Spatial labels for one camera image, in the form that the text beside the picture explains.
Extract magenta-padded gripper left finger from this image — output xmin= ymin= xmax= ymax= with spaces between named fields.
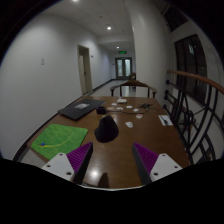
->
xmin=41 ymin=141 xmax=94 ymax=185

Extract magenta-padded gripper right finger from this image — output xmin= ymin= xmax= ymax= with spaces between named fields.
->
xmin=132 ymin=142 xmax=184 ymax=186

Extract black vertical computer mouse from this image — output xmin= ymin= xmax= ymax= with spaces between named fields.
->
xmin=93 ymin=114 xmax=120 ymax=144

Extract green mouse pad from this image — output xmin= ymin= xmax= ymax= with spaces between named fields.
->
xmin=30 ymin=123 xmax=89 ymax=161

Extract white notepad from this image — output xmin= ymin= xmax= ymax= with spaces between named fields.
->
xmin=158 ymin=114 xmax=174 ymax=127

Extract black closed laptop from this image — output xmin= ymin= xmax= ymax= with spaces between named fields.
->
xmin=57 ymin=98 xmax=107 ymax=121

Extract wooden armchair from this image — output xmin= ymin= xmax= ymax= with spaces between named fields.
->
xmin=110 ymin=79 xmax=158 ymax=99

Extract black railing with wooden handrail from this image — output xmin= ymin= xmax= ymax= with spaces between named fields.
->
xmin=163 ymin=69 xmax=224 ymax=166

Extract beige side door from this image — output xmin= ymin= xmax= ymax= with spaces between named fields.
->
xmin=77 ymin=44 xmax=93 ymax=96

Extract dark framed window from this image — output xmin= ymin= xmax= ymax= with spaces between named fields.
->
xmin=174 ymin=33 xmax=209 ymax=105

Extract glass double door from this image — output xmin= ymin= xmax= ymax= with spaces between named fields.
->
xmin=115 ymin=57 xmax=133 ymax=80

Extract recessed ceiling lights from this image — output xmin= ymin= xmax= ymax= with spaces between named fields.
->
xmin=69 ymin=0 xmax=121 ymax=50

